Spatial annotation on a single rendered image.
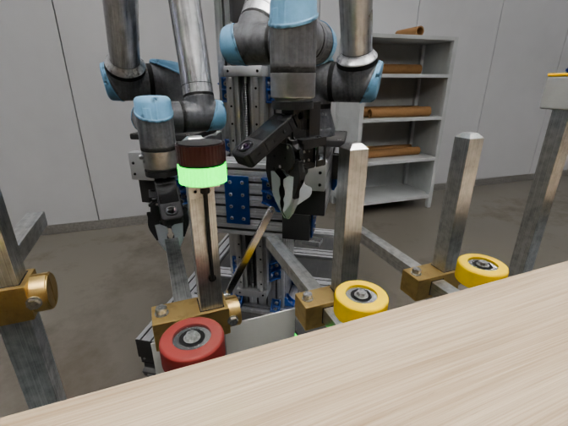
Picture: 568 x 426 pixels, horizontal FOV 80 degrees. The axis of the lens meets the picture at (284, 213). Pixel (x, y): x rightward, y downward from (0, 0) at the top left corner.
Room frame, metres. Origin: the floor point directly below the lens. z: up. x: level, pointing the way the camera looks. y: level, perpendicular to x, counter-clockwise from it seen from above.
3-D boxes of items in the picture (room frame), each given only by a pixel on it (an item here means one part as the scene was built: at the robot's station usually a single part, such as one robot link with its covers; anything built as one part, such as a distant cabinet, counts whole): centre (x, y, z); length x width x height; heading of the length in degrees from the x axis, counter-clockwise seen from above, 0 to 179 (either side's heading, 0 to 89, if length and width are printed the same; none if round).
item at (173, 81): (1.25, 0.40, 1.20); 0.13 x 0.12 x 0.14; 118
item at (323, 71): (1.15, -0.10, 1.20); 0.13 x 0.12 x 0.14; 68
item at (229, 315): (0.45, 0.14, 0.84); 0.14 x 0.06 x 0.05; 111
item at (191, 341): (0.34, 0.12, 0.85); 0.08 x 0.08 x 0.11
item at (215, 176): (0.42, 0.10, 1.10); 0.06 x 0.06 x 0.02
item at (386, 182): (3.32, -0.99, 0.77); 0.90 x 0.45 x 1.55; 108
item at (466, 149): (0.64, -0.35, 0.88); 0.04 x 0.04 x 0.48; 21
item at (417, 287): (0.64, -0.33, 0.81); 0.14 x 0.06 x 0.05; 111
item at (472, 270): (0.53, -0.35, 0.85); 0.08 x 0.08 x 0.11
